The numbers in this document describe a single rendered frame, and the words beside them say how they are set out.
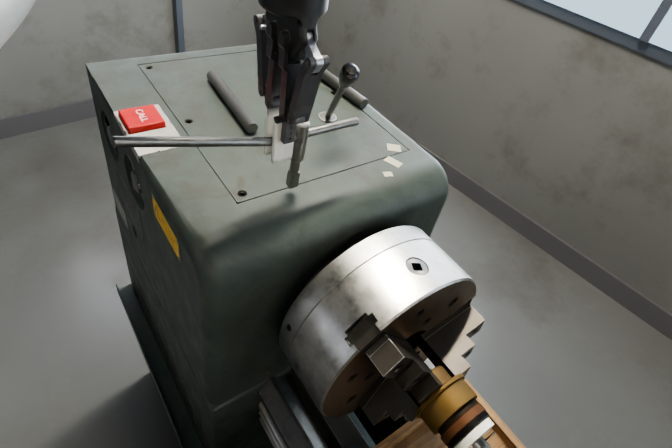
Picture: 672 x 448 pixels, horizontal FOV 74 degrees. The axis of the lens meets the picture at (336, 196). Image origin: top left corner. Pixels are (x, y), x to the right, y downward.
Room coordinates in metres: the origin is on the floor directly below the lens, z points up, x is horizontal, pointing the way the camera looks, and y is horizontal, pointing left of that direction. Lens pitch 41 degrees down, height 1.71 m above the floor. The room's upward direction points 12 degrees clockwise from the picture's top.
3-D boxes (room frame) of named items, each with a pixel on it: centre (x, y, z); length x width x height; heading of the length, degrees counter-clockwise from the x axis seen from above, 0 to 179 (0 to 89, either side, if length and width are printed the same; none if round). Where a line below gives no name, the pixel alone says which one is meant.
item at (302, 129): (0.51, 0.07, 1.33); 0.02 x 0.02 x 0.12
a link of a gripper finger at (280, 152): (0.48, 0.08, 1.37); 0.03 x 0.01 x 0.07; 133
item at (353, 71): (0.68, 0.02, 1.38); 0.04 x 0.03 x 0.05; 43
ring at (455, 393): (0.33, -0.23, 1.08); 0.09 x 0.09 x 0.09; 43
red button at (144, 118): (0.61, 0.35, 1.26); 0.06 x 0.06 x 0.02; 43
